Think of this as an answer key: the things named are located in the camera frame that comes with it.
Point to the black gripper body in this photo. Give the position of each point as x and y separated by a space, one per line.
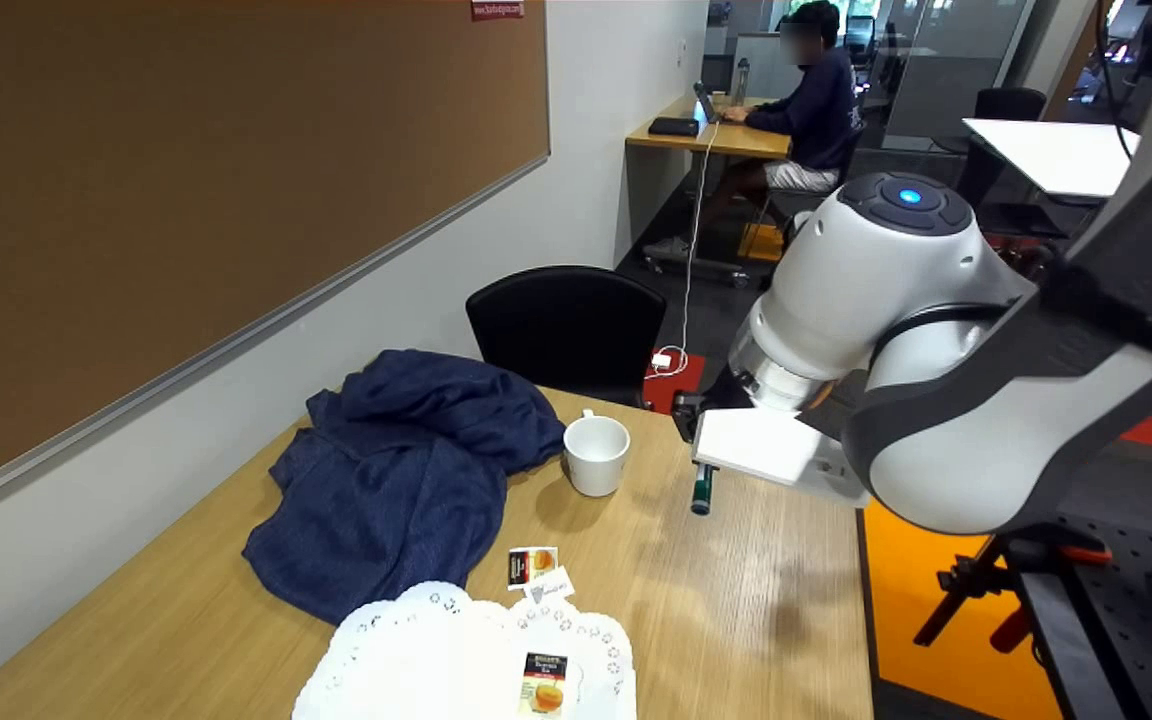
712 403

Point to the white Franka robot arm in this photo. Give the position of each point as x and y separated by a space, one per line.
1002 344

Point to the white ceramic mug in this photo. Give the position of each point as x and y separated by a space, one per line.
599 457

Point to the red box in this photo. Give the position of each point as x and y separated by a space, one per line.
669 380

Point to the black office chair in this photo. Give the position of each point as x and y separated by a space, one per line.
562 324

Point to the small white label card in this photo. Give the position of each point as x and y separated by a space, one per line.
551 587

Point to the small dark photo card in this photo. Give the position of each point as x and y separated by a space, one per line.
530 566

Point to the small black picture card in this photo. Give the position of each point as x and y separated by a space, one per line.
545 665

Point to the wooden office desk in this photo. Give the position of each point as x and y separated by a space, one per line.
708 143

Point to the black flat desk item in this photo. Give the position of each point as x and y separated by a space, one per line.
675 126

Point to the small orange round piece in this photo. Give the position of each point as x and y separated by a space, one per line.
551 697

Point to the navy blue cloth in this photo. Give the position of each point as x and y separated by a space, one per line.
390 481

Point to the seated person in navy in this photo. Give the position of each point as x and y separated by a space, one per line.
818 114

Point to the white paper doily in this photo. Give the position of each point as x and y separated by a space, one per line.
430 662

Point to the white office table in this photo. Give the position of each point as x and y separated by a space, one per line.
1056 155

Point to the black perforated breadboard table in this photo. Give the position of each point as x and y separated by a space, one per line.
1139 625

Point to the brown cork board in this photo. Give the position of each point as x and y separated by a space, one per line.
202 184

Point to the white wrist camera block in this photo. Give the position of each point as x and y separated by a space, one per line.
762 446

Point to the red wall sign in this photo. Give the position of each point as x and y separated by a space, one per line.
497 9

